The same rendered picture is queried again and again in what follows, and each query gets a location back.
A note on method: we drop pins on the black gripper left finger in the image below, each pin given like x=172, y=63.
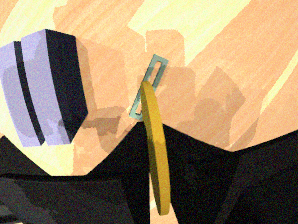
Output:
x=116, y=191

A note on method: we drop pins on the thin gold coin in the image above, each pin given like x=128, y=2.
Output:
x=158, y=158

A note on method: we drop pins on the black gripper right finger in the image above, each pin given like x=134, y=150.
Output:
x=205, y=181

